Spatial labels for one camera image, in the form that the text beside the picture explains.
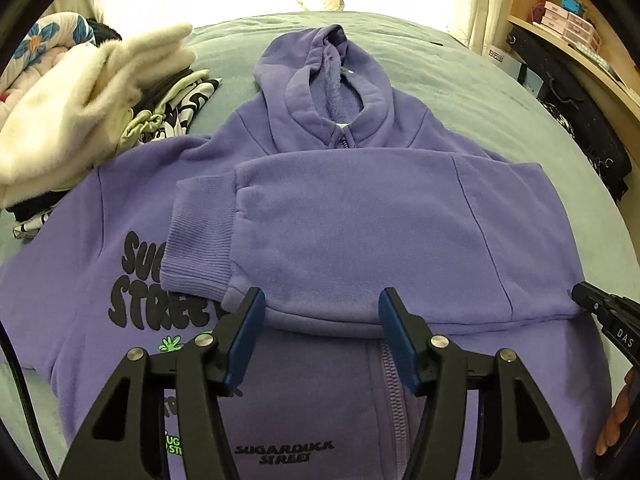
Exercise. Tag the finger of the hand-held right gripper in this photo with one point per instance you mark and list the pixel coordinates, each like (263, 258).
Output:
(590, 302)

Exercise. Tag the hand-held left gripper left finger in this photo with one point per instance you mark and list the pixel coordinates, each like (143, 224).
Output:
(245, 340)

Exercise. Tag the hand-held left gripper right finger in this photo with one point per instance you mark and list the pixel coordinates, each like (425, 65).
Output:
(400, 345)

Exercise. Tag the purple zip hoodie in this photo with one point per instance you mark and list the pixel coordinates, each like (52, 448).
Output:
(350, 210)

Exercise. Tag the person's right hand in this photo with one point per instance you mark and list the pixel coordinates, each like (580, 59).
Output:
(615, 420)

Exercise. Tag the black bag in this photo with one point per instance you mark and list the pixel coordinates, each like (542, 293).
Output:
(590, 125)

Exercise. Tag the black white floral cloth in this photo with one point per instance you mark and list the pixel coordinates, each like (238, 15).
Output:
(565, 125)

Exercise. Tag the light blue box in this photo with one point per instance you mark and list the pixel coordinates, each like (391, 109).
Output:
(531, 82)

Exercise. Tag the white papers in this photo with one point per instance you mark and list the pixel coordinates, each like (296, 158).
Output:
(597, 60)

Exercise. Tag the black white patterned garment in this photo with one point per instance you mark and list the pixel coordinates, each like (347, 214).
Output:
(180, 105)

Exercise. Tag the white cardboard box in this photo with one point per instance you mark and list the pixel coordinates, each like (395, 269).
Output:
(500, 65)

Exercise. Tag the wooden shelf unit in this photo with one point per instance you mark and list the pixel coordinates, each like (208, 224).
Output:
(565, 42)

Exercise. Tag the stack of pink boxes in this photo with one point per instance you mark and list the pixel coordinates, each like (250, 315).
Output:
(570, 22)

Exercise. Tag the maroon round object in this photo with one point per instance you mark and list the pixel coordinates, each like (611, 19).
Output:
(538, 12)

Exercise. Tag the cream fluffy garment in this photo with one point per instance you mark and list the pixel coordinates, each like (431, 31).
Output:
(60, 110)

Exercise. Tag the small blue box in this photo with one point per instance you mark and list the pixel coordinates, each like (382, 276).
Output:
(572, 5)

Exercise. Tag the beige leaf-print curtain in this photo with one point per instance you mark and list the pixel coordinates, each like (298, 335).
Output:
(480, 0)

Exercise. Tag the black fuzzy cloth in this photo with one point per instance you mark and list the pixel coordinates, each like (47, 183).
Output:
(105, 32)

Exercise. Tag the floral quilt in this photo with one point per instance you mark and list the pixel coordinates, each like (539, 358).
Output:
(40, 35)

